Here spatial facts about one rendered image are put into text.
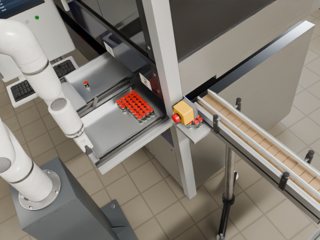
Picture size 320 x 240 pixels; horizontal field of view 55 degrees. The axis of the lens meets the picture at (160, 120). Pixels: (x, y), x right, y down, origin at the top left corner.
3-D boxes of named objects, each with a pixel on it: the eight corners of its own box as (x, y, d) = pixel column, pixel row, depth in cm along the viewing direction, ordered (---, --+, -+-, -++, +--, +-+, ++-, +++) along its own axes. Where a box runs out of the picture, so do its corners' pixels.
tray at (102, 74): (116, 51, 182) (115, 46, 179) (140, 73, 167) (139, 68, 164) (66, 81, 173) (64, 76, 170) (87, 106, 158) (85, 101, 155)
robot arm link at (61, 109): (57, 123, 123) (66, 137, 117) (43, 101, 112) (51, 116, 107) (76, 112, 125) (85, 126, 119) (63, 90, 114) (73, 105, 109)
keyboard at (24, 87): (70, 60, 196) (68, 57, 194) (77, 72, 187) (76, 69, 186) (10, 88, 188) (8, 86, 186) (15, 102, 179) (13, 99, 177)
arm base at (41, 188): (25, 219, 126) (0, 202, 112) (15, 185, 137) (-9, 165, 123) (67, 195, 130) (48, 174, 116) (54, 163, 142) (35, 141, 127)
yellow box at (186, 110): (186, 107, 137) (185, 97, 131) (197, 116, 133) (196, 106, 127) (174, 116, 135) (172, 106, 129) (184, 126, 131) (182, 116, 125)
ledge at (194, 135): (198, 111, 147) (198, 108, 146) (217, 126, 140) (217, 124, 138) (176, 127, 143) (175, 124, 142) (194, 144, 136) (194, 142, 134)
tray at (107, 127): (132, 91, 159) (130, 86, 157) (161, 120, 145) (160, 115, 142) (75, 126, 150) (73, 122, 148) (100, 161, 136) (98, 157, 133)
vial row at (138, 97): (135, 95, 157) (133, 89, 153) (155, 115, 147) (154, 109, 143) (132, 97, 156) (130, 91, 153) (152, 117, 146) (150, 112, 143)
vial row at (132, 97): (132, 97, 156) (130, 91, 153) (152, 117, 146) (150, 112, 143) (128, 100, 156) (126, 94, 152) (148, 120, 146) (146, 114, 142)
